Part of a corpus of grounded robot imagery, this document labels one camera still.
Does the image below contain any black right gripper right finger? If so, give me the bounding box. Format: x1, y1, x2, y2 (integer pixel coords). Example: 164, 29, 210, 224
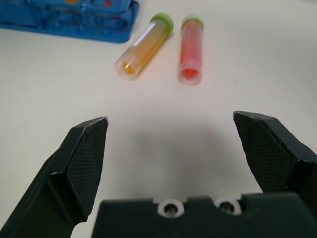
232, 111, 317, 215

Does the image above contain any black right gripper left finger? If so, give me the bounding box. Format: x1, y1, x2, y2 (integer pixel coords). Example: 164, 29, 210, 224
0, 116, 109, 238

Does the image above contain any red tube with green cap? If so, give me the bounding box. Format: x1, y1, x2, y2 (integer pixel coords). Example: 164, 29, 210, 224
177, 14, 206, 86

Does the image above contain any orange tube with green cap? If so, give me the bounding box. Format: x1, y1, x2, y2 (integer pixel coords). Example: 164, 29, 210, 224
114, 12, 174, 81

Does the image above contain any blue plastic tube rack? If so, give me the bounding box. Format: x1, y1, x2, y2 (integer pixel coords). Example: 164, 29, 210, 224
0, 0, 140, 44

